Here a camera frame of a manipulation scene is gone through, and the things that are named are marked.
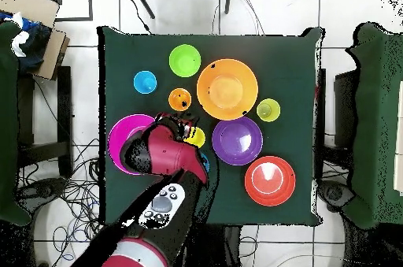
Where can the yellow plastic cup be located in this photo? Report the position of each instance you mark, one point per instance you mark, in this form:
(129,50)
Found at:
(199,137)

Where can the black wooden stool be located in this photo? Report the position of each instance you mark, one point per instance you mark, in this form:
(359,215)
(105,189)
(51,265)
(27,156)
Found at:
(64,106)

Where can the red plastic bowl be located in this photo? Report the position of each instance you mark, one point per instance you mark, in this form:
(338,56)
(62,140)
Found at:
(269,181)

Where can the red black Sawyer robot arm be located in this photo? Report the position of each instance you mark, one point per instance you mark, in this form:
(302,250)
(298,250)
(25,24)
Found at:
(163,153)

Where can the purple plastic bowl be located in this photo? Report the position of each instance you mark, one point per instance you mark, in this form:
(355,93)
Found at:
(237,141)

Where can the large pink plastic bowl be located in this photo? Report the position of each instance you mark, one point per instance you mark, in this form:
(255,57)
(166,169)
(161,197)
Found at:
(121,134)

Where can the dark green table cloth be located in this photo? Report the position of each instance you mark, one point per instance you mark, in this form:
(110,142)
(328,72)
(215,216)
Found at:
(283,74)

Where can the black metal frame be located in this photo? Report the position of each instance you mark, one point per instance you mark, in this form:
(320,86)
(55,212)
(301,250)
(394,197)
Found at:
(90,2)

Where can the blue plastic cup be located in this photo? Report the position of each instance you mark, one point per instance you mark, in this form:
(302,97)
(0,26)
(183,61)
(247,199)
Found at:
(145,82)

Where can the large orange plastic bowl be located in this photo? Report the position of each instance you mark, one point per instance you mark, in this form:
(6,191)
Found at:
(227,89)

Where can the small green plastic bowl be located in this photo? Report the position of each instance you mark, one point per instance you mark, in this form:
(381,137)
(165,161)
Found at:
(184,60)

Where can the blue and white clothes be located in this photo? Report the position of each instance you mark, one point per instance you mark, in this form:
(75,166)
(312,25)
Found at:
(31,46)

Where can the pale yellow-green plastic cup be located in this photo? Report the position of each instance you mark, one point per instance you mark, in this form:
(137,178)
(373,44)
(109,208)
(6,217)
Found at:
(268,110)

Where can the orange plastic cup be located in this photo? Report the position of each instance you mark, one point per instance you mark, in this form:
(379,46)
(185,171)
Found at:
(179,99)

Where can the green cloth covered table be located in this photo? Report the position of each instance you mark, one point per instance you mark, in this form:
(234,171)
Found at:
(8,122)
(377,122)

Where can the small blue plastic bowl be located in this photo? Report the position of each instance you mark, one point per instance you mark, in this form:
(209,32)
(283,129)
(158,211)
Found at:
(206,161)

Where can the brown cardboard box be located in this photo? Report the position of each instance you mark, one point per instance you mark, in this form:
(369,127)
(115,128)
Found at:
(31,5)

